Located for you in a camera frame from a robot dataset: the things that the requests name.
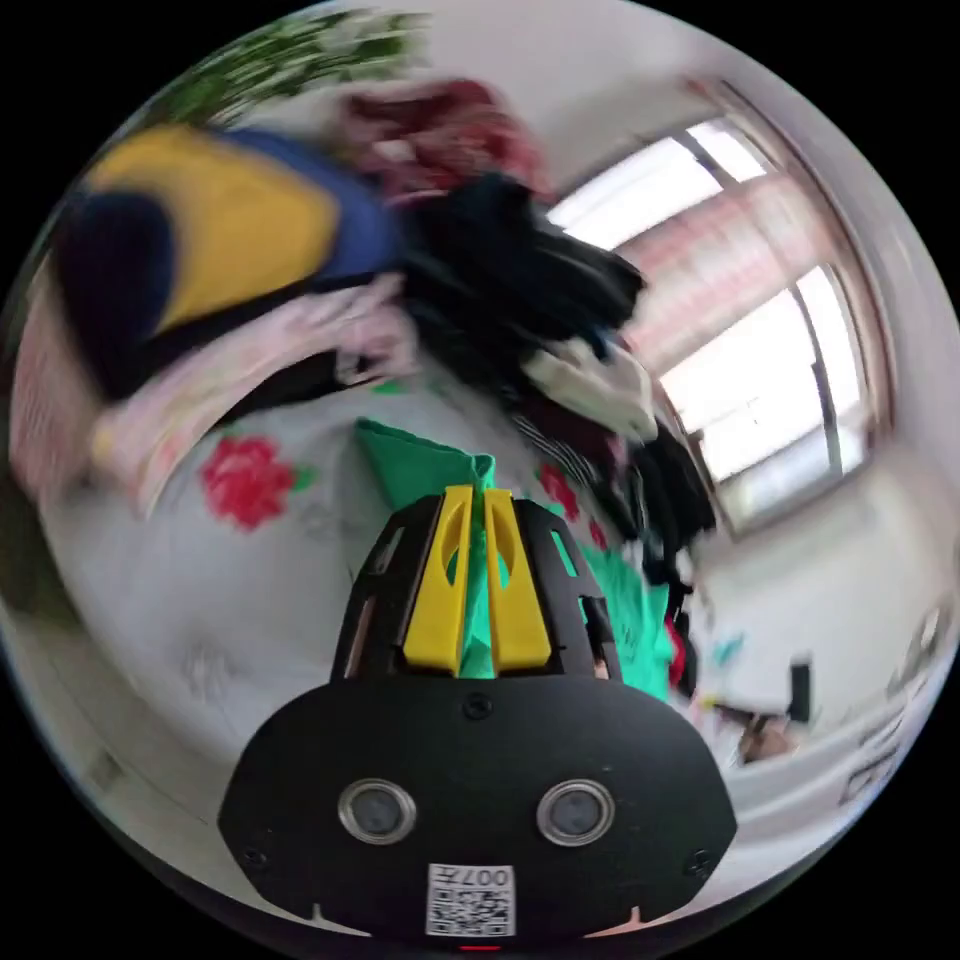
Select pile of clothes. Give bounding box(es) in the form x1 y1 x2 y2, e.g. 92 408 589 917
8 77 723 595

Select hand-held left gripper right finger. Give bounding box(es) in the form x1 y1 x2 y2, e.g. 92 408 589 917
482 488 554 673

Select green short sleeve shirt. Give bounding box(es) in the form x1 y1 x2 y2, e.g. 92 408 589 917
353 417 674 704

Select person's right hand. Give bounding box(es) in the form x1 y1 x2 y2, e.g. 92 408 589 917
737 716 801 764

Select window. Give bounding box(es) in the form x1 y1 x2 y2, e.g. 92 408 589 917
545 118 880 535

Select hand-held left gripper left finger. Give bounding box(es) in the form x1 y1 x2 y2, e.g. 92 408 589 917
401 484 476 671

